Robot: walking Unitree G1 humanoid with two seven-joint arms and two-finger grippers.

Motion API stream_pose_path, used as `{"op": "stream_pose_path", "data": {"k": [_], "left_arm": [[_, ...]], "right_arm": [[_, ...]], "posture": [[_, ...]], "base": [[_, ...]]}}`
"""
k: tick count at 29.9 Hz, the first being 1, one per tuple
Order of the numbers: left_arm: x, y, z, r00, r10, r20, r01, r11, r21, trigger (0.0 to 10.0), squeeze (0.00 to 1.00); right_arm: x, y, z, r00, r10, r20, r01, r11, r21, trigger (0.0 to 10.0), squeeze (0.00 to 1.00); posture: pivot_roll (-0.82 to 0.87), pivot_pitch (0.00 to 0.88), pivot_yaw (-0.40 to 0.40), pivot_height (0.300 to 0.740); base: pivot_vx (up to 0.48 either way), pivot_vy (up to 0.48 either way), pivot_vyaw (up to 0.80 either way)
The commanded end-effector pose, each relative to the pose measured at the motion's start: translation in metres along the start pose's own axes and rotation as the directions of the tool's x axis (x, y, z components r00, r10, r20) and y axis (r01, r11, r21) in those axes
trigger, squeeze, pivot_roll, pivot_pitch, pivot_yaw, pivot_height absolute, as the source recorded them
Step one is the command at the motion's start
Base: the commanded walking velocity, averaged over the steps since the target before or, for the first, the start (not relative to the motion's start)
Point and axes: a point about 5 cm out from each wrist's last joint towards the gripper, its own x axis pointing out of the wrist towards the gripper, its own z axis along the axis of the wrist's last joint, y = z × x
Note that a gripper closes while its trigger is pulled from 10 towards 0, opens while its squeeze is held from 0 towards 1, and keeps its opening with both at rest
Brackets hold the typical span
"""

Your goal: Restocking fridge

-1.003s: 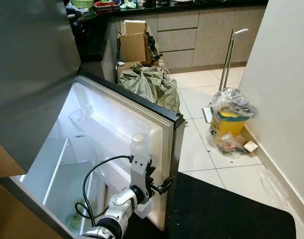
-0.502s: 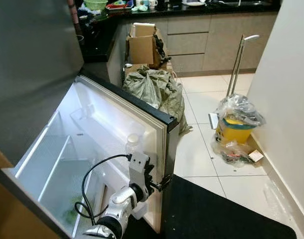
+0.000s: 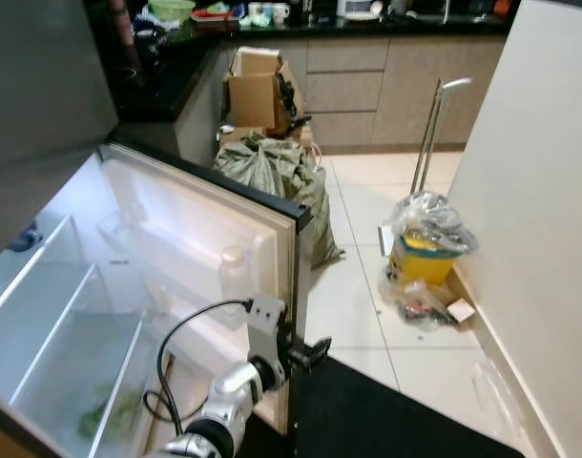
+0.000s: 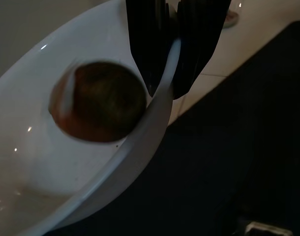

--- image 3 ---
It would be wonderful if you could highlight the large brown cardboard box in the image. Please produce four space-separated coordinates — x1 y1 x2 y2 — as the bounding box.
224 46 307 140

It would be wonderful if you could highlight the green plastic bowl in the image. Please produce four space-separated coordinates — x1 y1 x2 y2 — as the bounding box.
147 0 197 23

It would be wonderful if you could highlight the white lined fridge door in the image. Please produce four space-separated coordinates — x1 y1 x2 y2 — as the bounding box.
98 136 313 438

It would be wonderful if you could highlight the glass fridge shelf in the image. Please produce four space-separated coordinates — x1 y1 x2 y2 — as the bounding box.
0 262 106 411
0 215 80 325

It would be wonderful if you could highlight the black kitchen countertop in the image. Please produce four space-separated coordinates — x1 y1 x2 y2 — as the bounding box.
86 0 517 123

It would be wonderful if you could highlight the clear plastic bottle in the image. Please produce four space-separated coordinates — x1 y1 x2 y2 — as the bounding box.
218 245 252 304

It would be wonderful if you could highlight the clear crisper drawer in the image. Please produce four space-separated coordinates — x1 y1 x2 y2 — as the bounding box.
10 315 177 458

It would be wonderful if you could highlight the small flat cardboard box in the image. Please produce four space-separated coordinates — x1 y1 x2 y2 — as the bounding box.
447 297 477 324

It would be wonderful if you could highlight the green leafy vegetable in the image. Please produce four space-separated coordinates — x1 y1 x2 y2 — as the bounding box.
76 382 144 442

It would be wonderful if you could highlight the white kitchen appliance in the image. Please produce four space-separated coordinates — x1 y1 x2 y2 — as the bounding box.
337 0 384 21

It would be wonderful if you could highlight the beige kitchen cabinet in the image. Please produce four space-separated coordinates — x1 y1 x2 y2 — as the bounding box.
175 36 509 168

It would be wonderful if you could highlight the clear fridge door bin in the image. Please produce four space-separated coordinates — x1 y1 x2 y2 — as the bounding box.
95 202 154 254

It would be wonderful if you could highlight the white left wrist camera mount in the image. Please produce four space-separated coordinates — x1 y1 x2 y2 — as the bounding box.
245 296 288 362

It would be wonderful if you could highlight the clear rubbish bag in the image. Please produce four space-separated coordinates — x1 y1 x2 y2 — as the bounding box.
379 275 456 332

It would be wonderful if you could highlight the grey green woven sack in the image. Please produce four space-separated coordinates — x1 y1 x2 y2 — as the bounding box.
213 132 345 270

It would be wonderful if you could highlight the red tray with items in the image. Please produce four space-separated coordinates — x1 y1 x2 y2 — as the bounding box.
190 3 245 23

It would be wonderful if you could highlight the dark blue food pack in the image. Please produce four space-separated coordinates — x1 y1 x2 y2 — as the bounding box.
7 221 44 254

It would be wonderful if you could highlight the clear plastic bin bag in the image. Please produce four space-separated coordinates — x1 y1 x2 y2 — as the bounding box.
386 190 480 257

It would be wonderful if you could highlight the silver metal trolley handle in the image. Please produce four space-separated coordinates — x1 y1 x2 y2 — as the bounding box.
409 77 474 198

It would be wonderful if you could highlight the yellow plastic bin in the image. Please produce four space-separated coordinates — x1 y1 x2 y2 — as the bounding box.
390 232 459 289

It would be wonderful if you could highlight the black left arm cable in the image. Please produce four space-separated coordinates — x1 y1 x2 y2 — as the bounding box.
141 300 254 438

